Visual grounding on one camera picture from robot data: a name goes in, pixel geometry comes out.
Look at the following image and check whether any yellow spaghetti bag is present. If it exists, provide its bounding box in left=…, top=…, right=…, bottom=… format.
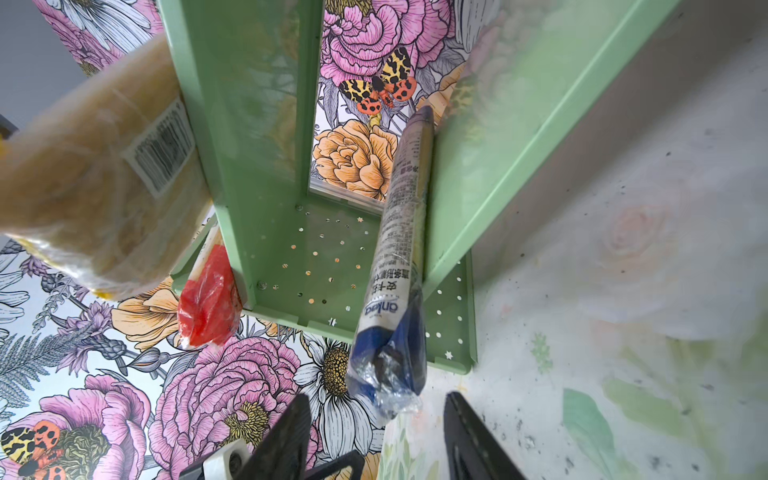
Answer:
left=1, top=35, right=212, bottom=300

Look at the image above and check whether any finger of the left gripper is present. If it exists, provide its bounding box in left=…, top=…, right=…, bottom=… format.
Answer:
left=303, top=451, right=365, bottom=480

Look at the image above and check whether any blue-ended spaghetti bag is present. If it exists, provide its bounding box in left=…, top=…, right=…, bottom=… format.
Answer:
left=346, top=106, right=434, bottom=424

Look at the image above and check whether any red-ended spaghetti bag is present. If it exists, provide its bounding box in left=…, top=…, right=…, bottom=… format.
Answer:
left=177, top=225, right=242, bottom=348

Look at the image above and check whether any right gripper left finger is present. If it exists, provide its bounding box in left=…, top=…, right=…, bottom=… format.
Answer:
left=236, top=394, right=312, bottom=480

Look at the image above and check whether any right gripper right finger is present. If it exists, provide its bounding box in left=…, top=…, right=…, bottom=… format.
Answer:
left=444, top=391, right=525, bottom=480

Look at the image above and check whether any light green wooden shelf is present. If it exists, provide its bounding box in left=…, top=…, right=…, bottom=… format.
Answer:
left=160, top=1, right=674, bottom=374

